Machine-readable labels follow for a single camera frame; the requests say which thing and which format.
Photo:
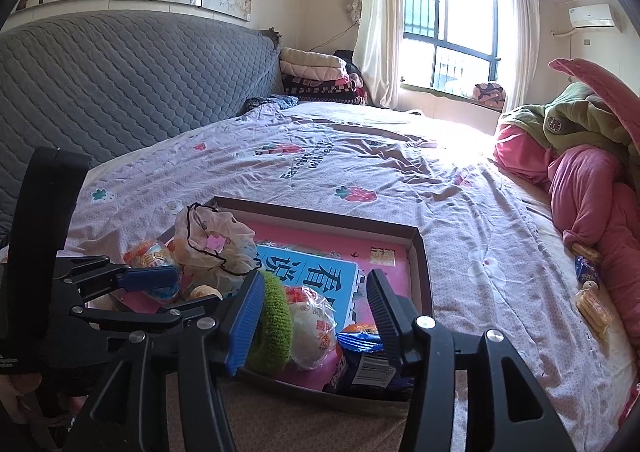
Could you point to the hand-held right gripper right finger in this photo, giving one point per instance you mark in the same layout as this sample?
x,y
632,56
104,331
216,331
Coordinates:
x,y
390,319

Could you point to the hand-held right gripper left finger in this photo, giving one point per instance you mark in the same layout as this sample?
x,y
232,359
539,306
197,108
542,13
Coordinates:
x,y
245,327

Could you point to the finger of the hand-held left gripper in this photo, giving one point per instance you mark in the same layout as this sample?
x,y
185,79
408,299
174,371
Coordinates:
x,y
150,318
150,278

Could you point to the red snack ball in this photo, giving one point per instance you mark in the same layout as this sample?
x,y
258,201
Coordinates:
x,y
150,254
310,332

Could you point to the green fuzzy scrunchie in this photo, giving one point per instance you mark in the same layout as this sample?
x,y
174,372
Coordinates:
x,y
275,327

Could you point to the blue cookie packet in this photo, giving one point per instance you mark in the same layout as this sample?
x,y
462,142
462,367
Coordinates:
x,y
360,342

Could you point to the small beige ball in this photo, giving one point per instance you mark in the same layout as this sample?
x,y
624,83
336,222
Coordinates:
x,y
202,293

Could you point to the cream black-trimmed scrunchie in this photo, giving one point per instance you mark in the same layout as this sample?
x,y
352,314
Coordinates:
x,y
210,232

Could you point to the dark cardboard box tray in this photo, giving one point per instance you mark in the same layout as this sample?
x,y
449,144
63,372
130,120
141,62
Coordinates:
x,y
320,239

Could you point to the person's left hand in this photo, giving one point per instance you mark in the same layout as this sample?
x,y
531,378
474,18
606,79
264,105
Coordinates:
x,y
17,397

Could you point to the grey quilted headboard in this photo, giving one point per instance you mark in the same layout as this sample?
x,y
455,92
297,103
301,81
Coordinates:
x,y
125,82

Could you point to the strawberry printed bed sheet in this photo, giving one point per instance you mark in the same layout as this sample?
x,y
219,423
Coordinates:
x,y
350,172

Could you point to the small blue snack packet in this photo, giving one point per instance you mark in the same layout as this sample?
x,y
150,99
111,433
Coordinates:
x,y
586,272

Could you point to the yellow snack packet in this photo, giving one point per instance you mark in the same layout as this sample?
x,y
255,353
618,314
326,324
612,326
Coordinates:
x,y
594,309

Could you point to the small orange snack packet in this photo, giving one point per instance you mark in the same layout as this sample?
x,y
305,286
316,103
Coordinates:
x,y
587,252

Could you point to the dark patterned cloth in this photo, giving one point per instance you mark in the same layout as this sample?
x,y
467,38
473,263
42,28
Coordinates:
x,y
270,103

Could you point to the dark checkered folded blanket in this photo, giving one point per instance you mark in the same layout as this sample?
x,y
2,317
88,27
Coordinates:
x,y
320,91

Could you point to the pink quilt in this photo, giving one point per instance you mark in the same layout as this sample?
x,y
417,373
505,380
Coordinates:
x,y
595,192

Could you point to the patterned cushion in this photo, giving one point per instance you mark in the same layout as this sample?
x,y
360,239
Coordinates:
x,y
489,92

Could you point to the pink folded blanket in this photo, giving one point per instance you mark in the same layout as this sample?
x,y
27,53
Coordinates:
x,y
312,72

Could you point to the black bag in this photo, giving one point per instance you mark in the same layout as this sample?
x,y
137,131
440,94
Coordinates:
x,y
346,61

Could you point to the green blanket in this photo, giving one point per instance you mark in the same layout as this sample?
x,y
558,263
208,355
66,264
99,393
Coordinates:
x,y
575,127

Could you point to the cream folded blanket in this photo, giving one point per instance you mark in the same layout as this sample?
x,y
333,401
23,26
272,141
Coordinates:
x,y
312,57

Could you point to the cream curtain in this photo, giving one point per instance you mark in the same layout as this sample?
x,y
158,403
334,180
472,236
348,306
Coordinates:
x,y
522,42
380,22

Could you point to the barred window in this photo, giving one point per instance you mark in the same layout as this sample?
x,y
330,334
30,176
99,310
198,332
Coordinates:
x,y
450,22

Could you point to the white air conditioner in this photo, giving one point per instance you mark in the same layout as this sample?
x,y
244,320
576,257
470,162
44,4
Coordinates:
x,y
592,16

